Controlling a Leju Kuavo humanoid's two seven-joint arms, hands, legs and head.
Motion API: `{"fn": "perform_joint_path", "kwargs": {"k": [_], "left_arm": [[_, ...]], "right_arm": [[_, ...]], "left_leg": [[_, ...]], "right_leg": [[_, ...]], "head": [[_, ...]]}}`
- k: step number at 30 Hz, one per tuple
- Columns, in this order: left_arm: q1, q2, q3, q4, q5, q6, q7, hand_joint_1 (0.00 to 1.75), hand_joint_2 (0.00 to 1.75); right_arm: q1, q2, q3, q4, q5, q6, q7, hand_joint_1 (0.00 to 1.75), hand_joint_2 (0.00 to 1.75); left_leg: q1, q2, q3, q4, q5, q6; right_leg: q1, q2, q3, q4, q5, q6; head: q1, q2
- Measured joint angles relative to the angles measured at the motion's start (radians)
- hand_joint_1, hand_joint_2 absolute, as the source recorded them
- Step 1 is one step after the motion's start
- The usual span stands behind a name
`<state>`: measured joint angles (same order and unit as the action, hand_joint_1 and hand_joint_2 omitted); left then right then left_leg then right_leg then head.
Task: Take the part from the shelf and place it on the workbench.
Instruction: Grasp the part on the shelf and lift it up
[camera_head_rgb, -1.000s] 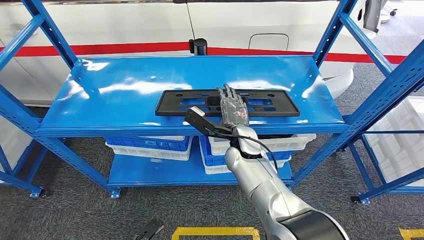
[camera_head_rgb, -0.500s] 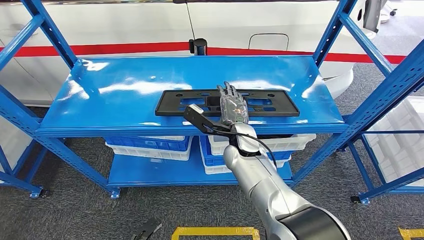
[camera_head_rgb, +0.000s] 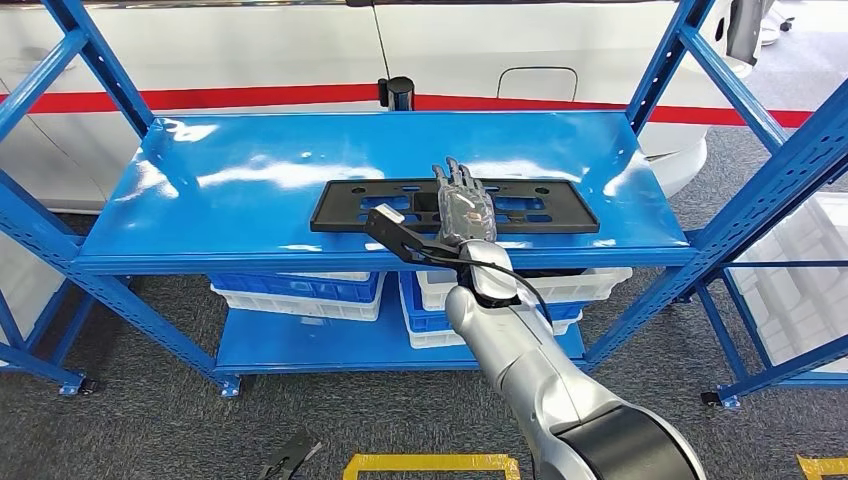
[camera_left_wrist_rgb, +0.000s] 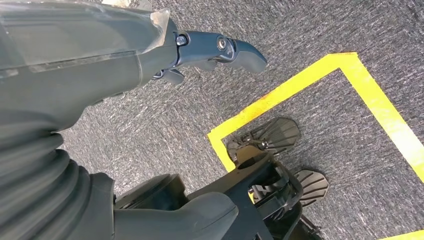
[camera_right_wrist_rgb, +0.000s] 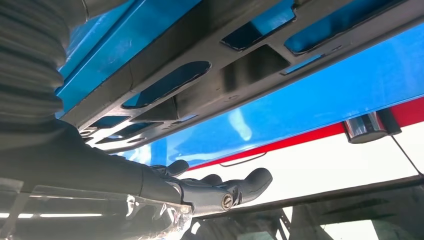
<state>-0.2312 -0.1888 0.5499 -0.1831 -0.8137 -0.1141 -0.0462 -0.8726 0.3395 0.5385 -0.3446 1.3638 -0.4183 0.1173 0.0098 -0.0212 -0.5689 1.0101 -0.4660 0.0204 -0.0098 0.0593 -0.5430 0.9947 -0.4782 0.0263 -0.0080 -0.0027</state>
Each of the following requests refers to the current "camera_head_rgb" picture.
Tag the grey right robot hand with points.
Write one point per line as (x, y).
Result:
(467, 212)

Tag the black plastic mounting plate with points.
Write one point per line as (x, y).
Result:
(344, 212)

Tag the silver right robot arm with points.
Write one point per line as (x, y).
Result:
(530, 371)

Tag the black plastic part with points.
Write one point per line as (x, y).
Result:
(556, 272)

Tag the blue metal shelf rack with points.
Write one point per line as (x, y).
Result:
(33, 363)
(762, 379)
(265, 152)

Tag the yellow floor tape square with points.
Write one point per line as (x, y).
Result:
(821, 467)
(430, 462)

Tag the white car with red stripe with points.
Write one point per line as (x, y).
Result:
(265, 53)

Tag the dark grey upright panel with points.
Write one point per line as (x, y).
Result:
(745, 30)

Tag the large white plastic crate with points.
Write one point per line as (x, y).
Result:
(795, 298)

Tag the white wheeled base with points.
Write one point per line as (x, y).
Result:
(775, 23)

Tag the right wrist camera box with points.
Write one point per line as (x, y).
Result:
(397, 232)

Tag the black barrier post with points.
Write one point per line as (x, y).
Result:
(397, 93)

